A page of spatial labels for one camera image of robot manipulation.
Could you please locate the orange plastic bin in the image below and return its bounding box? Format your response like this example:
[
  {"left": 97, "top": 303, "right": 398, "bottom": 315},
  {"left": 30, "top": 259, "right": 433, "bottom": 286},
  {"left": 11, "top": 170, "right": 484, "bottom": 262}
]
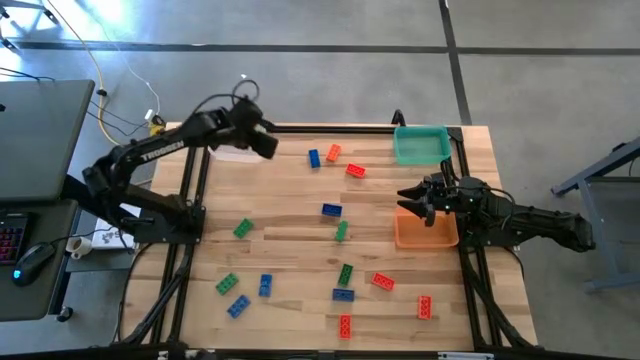
[{"left": 393, "top": 206, "right": 460, "bottom": 250}]

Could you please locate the backlit computer keyboard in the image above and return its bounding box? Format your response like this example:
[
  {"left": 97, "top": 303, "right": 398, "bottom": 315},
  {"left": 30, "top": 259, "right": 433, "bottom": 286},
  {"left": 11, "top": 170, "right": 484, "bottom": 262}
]
[{"left": 0, "top": 212, "right": 30, "bottom": 266}]

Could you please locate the teal plastic bin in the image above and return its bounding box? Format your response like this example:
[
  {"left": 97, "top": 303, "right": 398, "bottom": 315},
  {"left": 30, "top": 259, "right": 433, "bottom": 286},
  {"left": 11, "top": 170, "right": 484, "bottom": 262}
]
[{"left": 393, "top": 124, "right": 453, "bottom": 167}]

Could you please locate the white metal plate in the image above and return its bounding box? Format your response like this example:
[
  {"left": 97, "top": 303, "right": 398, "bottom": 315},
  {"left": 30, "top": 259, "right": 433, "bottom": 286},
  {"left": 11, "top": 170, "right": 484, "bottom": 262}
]
[{"left": 437, "top": 351, "right": 496, "bottom": 360}]

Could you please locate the black computer mouse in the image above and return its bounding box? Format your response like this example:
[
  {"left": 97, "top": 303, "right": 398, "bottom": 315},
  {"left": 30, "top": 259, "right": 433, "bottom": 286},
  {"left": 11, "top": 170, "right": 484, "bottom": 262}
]
[{"left": 11, "top": 242, "right": 58, "bottom": 288}]

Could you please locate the white cable with plug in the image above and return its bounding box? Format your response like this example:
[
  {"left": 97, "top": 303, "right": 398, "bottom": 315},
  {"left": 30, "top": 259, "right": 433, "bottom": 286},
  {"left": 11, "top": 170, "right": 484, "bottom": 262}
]
[{"left": 112, "top": 42, "right": 162, "bottom": 122}]

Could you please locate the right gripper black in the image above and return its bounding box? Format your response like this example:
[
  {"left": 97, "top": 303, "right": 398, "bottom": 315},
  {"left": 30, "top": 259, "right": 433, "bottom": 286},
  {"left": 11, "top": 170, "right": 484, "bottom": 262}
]
[{"left": 397, "top": 172, "right": 457, "bottom": 227}]

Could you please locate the yellow floor cable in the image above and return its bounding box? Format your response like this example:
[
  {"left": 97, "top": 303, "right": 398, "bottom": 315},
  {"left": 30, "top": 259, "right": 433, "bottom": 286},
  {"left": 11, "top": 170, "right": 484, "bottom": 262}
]
[{"left": 43, "top": 0, "right": 124, "bottom": 147}]

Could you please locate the white printed paper sheet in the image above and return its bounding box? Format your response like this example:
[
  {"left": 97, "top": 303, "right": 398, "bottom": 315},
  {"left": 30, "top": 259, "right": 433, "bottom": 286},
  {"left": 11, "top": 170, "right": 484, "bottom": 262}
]
[{"left": 91, "top": 202, "right": 142, "bottom": 250}]

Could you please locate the white mug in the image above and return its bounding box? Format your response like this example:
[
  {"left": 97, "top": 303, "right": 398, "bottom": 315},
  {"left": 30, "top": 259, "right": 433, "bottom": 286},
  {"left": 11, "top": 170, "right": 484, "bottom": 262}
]
[{"left": 65, "top": 235, "right": 94, "bottom": 261}]

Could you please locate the clear plastic bin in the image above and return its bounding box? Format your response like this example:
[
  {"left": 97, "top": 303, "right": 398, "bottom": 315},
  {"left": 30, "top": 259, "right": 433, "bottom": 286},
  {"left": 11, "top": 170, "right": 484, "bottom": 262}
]
[{"left": 209, "top": 142, "right": 266, "bottom": 164}]

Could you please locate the blue-grey metal table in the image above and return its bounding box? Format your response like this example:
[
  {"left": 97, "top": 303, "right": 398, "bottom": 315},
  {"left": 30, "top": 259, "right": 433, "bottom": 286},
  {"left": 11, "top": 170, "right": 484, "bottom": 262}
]
[{"left": 551, "top": 135, "right": 640, "bottom": 295}]

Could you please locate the dark desk surface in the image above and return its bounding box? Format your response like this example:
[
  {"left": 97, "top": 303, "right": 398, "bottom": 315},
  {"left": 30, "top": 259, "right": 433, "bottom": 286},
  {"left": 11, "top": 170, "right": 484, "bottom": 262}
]
[{"left": 0, "top": 198, "right": 81, "bottom": 322}]

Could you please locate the black aluminium table frame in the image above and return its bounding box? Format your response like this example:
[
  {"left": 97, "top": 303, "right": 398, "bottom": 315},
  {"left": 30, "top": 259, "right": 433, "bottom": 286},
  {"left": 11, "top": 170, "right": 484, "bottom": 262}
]
[{"left": 112, "top": 108, "right": 539, "bottom": 360}]

